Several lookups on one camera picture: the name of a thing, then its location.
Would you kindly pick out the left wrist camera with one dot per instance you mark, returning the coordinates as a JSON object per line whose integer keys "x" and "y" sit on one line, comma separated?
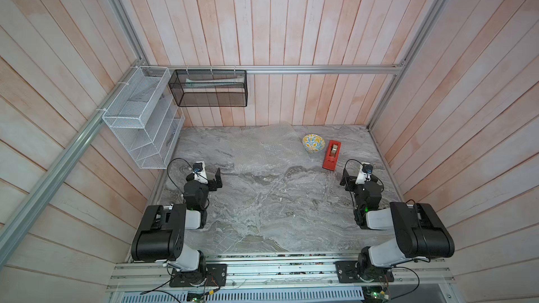
{"x": 199, "y": 171}

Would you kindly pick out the aluminium frame rail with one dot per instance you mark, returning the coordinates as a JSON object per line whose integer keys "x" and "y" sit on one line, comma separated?
{"x": 296, "y": 69}

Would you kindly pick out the black mesh basket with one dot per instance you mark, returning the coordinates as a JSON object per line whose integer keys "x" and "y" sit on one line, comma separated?
{"x": 209, "y": 88}

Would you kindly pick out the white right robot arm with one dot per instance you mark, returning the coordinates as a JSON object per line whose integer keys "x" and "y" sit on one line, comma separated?
{"x": 419, "y": 234}

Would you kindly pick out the white wire mesh shelf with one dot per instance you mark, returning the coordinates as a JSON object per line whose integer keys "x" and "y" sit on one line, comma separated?
{"x": 145, "y": 118}

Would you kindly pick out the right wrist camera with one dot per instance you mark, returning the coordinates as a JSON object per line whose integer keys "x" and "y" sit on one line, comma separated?
{"x": 364, "y": 174}

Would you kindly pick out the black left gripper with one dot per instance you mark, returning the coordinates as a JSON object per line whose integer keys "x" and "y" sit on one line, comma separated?
{"x": 211, "y": 182}

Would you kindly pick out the yellow blue patterned bowl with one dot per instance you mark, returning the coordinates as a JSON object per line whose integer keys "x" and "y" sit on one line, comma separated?
{"x": 313, "y": 143}

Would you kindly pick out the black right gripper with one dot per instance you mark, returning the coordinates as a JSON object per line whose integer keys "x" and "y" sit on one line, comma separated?
{"x": 351, "y": 182}

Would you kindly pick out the clear bubble wrap sheet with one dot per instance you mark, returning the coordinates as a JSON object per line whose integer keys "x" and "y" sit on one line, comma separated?
{"x": 264, "y": 150}

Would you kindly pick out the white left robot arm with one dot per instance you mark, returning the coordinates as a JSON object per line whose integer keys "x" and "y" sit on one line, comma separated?
{"x": 161, "y": 233}

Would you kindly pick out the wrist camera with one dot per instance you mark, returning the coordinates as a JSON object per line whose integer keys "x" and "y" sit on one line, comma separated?
{"x": 199, "y": 171}
{"x": 364, "y": 174}

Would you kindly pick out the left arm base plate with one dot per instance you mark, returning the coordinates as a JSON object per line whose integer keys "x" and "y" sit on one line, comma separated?
{"x": 207, "y": 275}

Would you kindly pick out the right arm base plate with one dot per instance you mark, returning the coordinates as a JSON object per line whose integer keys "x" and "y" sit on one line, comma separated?
{"x": 357, "y": 272}

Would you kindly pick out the red tape dispenser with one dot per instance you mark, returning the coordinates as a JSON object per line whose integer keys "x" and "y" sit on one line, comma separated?
{"x": 331, "y": 156}

